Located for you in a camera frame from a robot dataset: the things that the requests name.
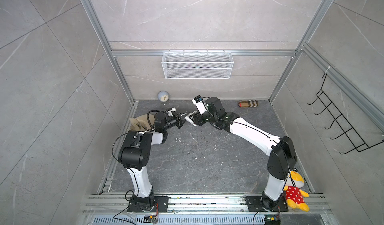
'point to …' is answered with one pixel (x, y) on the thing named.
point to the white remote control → (188, 119)
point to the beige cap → (140, 123)
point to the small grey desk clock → (163, 97)
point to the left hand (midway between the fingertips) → (190, 110)
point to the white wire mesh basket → (196, 65)
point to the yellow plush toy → (294, 181)
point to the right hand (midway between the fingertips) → (193, 113)
